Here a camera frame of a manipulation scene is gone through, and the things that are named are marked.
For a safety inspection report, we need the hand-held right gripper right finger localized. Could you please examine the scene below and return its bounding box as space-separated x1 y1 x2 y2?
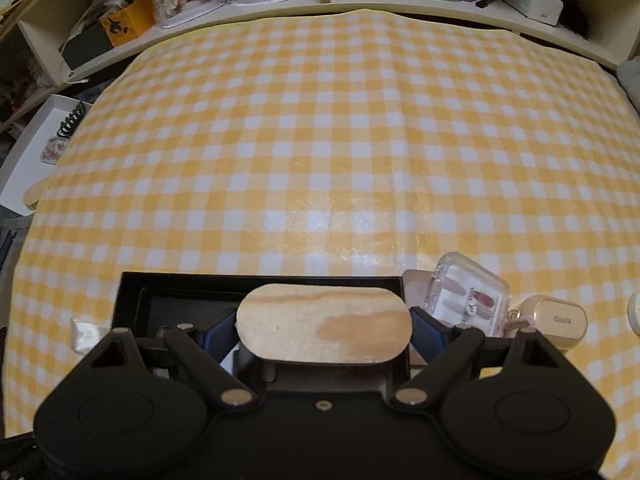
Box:
392 307 567 411

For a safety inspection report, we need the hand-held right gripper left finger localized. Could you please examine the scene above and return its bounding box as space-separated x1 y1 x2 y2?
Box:
87 309 257 411

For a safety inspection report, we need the clear nail tip case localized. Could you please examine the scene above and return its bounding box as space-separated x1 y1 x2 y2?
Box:
424 252 512 337

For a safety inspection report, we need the black rectangular box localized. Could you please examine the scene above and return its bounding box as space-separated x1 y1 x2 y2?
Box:
111 271 412 386

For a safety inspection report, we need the oval wooden block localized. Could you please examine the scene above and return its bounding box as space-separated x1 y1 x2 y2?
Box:
236 284 414 364
22 175 51 209

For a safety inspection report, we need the gold earbud case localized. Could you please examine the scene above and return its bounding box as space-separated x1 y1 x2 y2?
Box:
517 295 589 352

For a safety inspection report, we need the silver satin ribbon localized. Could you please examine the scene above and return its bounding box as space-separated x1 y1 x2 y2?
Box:
69 317 110 357

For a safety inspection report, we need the yellow checked tablecloth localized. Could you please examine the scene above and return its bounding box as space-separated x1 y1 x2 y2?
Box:
0 9 640 463

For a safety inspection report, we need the pink nail tip case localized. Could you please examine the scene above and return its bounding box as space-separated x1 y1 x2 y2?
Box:
40 135 71 165

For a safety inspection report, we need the white tray box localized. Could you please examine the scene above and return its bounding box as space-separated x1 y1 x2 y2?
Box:
0 93 94 217

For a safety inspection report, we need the black hair claw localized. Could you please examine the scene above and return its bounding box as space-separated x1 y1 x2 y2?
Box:
56 101 89 139

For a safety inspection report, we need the dark storage box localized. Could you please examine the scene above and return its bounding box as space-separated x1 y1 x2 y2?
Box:
59 22 117 69

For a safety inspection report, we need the grey cloth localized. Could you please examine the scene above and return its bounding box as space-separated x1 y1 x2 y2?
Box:
617 59 640 112

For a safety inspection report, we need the yellow cartoon box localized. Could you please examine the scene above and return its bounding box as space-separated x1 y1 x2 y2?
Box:
98 0 156 49

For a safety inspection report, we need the cream shelf unit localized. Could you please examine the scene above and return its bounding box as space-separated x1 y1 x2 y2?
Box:
0 0 640 128

